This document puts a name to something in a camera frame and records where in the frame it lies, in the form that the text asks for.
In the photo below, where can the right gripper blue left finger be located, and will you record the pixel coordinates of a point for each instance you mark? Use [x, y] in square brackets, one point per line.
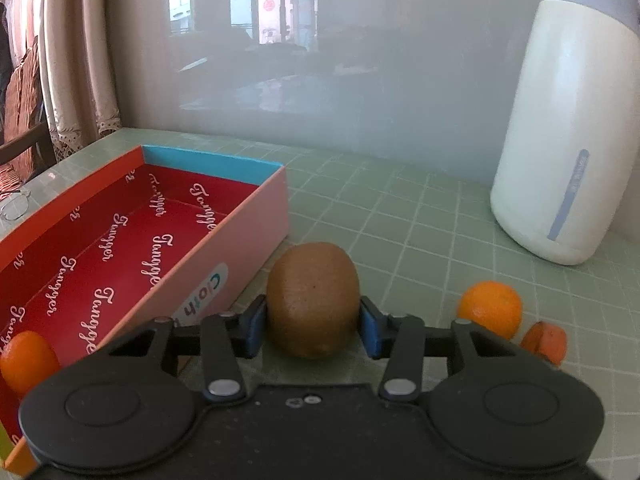
[223, 340]

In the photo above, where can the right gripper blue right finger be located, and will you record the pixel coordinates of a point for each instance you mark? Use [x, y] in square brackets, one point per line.
[398, 341]

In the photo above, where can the brown kiwi fruit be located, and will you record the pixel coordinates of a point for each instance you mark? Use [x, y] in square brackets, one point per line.
[313, 298]

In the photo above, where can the orange tangerine top of pile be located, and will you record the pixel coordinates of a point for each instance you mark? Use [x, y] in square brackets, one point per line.
[493, 305]

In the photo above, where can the colourful cardboard box red inside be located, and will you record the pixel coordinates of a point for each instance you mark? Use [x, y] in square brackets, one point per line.
[117, 273]

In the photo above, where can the small orange tangerine right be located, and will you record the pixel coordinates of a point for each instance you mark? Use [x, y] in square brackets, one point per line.
[547, 341]

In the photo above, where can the orange tangerine in box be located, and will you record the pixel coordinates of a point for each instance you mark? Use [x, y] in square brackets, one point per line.
[27, 361]

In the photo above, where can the white thermos jug blue lid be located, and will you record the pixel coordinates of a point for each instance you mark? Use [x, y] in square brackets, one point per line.
[573, 134]

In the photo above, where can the beige lace curtain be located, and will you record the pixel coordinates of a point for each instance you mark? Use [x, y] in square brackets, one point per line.
[76, 77]

